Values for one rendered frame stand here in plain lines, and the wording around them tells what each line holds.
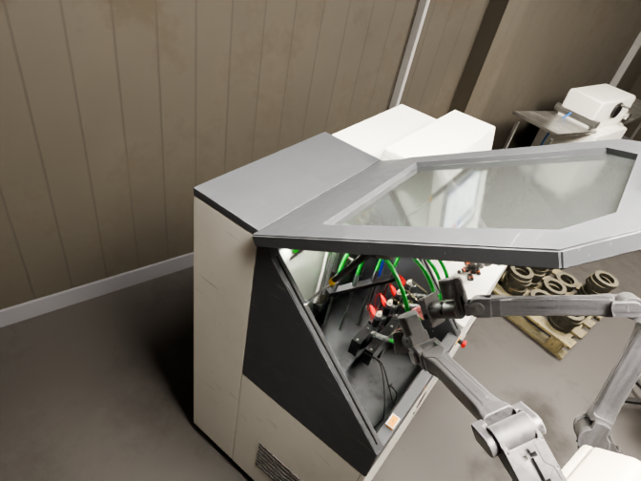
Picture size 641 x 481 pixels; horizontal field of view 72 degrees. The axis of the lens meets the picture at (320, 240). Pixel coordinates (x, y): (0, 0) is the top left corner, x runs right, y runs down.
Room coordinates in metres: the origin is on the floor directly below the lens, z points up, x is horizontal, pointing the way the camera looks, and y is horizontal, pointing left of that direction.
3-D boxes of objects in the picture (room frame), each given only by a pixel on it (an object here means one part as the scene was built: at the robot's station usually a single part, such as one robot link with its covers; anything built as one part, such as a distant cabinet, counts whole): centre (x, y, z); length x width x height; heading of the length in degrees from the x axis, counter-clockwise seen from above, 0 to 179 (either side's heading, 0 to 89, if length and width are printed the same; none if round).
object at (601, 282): (2.88, -1.70, 0.21); 1.16 x 0.82 x 0.42; 46
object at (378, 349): (1.25, -0.33, 0.91); 0.34 x 0.10 x 0.15; 151
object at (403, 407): (1.03, -0.48, 0.87); 0.62 x 0.04 x 0.16; 151
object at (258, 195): (1.68, -0.04, 0.75); 1.40 x 0.28 x 1.50; 151
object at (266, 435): (1.16, -0.24, 0.39); 0.70 x 0.58 x 0.79; 151
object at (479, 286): (1.69, -0.74, 0.96); 0.70 x 0.22 x 0.03; 151
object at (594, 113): (5.03, -2.57, 0.56); 2.42 x 0.60 x 1.13; 134
